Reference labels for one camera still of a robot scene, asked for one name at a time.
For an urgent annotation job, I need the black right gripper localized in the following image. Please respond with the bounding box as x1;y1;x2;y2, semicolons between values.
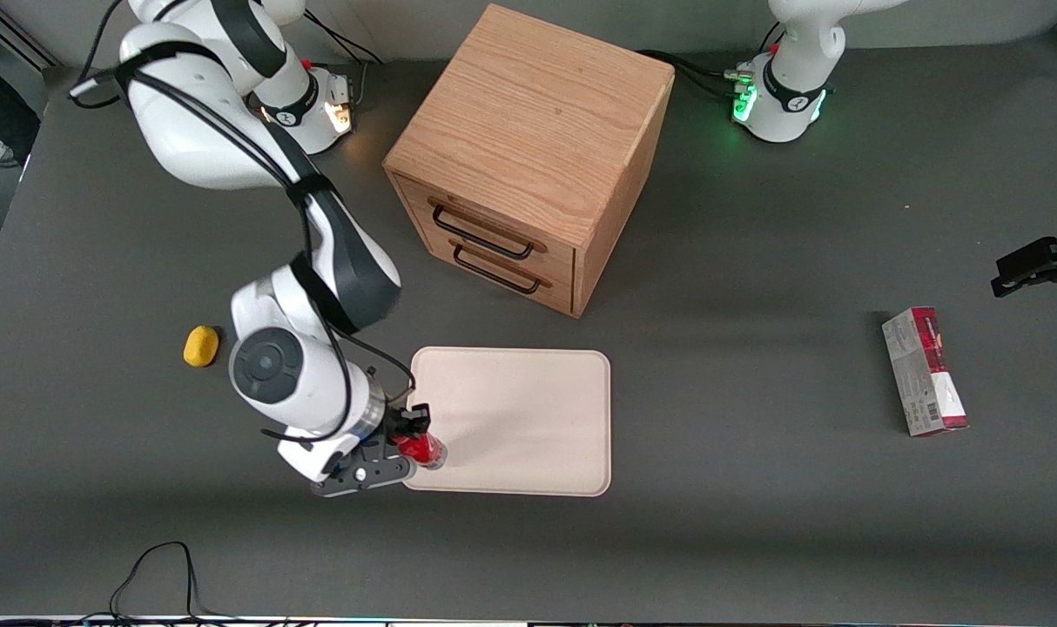
379;403;432;462

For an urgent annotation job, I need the red coke bottle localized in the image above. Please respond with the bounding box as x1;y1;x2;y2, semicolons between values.
394;433;449;472

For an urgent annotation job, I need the beige rectangular tray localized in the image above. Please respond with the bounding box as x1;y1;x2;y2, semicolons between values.
401;347;612;498

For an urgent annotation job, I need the red and grey carton box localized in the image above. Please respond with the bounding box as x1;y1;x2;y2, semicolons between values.
881;307;970;438

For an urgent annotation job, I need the yellow lemon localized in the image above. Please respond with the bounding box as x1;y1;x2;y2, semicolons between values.
183;325;220;368

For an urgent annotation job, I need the wooden two-drawer cabinet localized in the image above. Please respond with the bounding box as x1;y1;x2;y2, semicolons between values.
382;3;676;320

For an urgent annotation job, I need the dark trouser leg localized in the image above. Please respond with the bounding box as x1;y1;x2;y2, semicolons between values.
0;57;42;159

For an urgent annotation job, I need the short black drawer handle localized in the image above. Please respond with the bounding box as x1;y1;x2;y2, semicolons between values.
452;244;543;295

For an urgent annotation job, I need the long black drawer handle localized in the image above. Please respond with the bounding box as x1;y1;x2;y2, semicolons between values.
429;202;536;261

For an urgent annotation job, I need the black looped table cable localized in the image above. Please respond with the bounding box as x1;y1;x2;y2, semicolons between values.
109;541;233;624

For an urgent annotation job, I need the black left arm base cable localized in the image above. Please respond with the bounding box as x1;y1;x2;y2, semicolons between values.
637;50;749;98

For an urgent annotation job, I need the black arm base cable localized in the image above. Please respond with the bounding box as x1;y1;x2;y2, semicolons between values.
302;10;386;67
637;50;749;98

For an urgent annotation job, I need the black right arm base cable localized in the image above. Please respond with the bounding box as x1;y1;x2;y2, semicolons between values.
302;10;386;67

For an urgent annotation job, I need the aluminium frame rail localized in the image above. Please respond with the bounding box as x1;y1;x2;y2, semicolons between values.
0;0;61;72

